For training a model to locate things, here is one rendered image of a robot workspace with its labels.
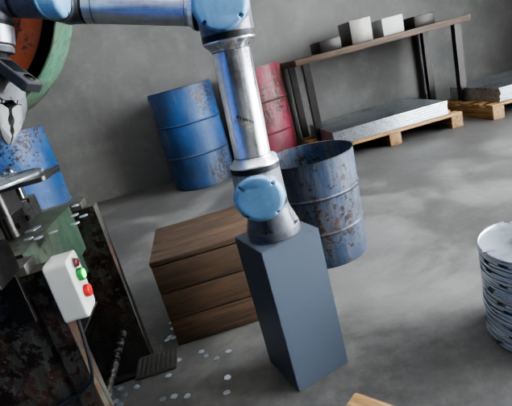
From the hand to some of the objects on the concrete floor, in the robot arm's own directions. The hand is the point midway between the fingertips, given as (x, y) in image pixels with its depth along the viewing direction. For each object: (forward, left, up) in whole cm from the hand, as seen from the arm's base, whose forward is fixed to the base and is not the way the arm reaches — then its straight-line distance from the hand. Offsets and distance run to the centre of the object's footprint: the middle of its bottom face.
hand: (11, 139), depth 97 cm
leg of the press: (+45, +5, -88) cm, 99 cm away
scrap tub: (-103, -52, -88) cm, 145 cm away
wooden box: (-47, -46, -88) cm, 110 cm away
